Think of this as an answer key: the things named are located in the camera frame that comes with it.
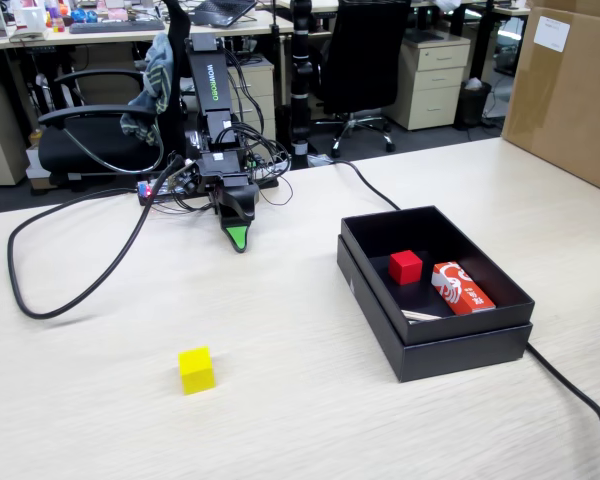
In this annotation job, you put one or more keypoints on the small white brown carton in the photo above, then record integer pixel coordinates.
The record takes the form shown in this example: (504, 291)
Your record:
(35, 165)

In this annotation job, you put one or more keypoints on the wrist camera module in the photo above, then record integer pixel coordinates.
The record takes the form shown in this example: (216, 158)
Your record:
(187, 179)

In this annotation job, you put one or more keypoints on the beige side cabinet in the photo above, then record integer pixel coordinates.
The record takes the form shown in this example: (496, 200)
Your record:
(0, 140)

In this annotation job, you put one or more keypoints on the large beige drawer cabinet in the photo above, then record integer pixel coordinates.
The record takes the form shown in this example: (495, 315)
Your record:
(430, 85)

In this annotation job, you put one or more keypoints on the dark keyboard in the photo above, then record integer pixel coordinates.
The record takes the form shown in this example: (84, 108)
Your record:
(115, 26)

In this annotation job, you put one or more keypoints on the controller circuit board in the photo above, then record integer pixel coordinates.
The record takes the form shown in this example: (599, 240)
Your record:
(152, 192)

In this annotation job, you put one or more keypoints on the black inner box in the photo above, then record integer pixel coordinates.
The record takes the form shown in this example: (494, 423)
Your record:
(470, 325)

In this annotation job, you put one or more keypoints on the black mesh office chair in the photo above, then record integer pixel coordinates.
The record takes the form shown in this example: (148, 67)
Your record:
(365, 60)

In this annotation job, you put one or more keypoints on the beige office desk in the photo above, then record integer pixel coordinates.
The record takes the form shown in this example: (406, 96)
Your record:
(130, 39)

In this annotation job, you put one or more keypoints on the black trash bin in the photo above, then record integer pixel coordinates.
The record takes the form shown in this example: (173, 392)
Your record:
(472, 107)

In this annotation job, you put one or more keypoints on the small beige drawer cabinet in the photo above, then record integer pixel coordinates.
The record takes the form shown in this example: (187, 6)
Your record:
(257, 85)

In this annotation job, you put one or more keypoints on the white shipping label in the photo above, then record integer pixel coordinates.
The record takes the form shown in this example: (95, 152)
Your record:
(551, 34)

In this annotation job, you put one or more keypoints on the pale wooden sticks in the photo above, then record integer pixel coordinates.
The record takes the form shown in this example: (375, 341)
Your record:
(420, 315)

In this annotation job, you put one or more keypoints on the black office chair with armrests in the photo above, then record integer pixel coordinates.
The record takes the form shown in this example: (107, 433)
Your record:
(95, 147)

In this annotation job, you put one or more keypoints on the yellow cube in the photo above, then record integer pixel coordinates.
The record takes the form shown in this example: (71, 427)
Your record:
(196, 372)

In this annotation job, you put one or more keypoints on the thin black pole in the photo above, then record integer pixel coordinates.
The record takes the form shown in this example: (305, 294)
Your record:
(275, 50)

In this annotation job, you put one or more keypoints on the black WOWROBO robot arm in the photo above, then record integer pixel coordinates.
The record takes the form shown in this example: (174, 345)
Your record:
(210, 80)

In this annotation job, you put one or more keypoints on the red cube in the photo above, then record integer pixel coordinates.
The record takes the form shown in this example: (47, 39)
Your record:
(405, 267)

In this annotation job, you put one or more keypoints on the black laptop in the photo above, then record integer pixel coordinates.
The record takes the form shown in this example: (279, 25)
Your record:
(220, 10)

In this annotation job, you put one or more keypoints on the blue green striped cloth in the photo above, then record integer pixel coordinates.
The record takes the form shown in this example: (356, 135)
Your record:
(157, 80)

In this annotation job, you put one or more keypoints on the large cardboard box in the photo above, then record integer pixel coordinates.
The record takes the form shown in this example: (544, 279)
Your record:
(565, 110)

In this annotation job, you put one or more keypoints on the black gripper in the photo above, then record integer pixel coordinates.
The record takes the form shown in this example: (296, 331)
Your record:
(220, 167)

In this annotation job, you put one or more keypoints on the black jointed pole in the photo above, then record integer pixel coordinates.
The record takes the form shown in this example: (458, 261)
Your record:
(300, 75)

